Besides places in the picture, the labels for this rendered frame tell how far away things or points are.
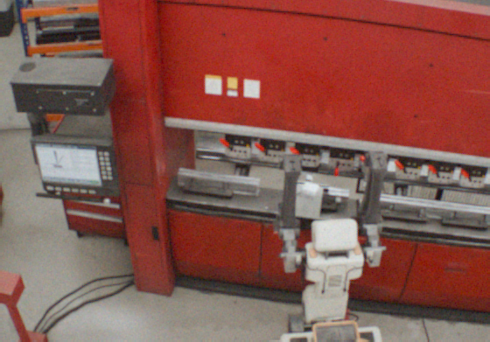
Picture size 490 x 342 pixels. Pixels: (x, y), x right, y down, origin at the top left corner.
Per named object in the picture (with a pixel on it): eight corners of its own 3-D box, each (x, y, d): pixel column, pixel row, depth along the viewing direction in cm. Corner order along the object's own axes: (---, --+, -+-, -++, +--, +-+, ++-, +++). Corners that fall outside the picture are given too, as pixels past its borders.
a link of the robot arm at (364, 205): (367, 157, 319) (388, 157, 320) (365, 150, 323) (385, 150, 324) (356, 219, 347) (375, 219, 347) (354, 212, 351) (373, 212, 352)
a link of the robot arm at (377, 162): (371, 163, 312) (391, 162, 312) (365, 149, 323) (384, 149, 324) (361, 238, 335) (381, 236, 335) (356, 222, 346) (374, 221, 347)
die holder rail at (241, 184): (178, 185, 413) (177, 174, 407) (180, 179, 417) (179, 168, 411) (257, 196, 406) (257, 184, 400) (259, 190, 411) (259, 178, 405)
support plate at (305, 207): (287, 215, 377) (287, 214, 376) (293, 185, 397) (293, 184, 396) (318, 219, 375) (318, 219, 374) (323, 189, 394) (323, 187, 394)
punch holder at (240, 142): (224, 156, 388) (224, 133, 378) (227, 146, 395) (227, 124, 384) (249, 158, 386) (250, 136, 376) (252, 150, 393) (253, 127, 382)
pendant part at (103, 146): (43, 191, 353) (31, 140, 330) (49, 177, 362) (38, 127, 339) (119, 198, 350) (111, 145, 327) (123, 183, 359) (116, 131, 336)
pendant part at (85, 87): (37, 205, 364) (7, 81, 310) (49, 177, 383) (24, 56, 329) (119, 213, 361) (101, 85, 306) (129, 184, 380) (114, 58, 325)
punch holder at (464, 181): (458, 185, 370) (465, 164, 359) (458, 176, 376) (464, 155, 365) (482, 188, 368) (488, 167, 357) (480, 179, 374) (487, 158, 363)
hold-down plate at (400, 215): (379, 218, 392) (380, 214, 390) (379, 212, 396) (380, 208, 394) (426, 223, 388) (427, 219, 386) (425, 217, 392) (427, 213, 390)
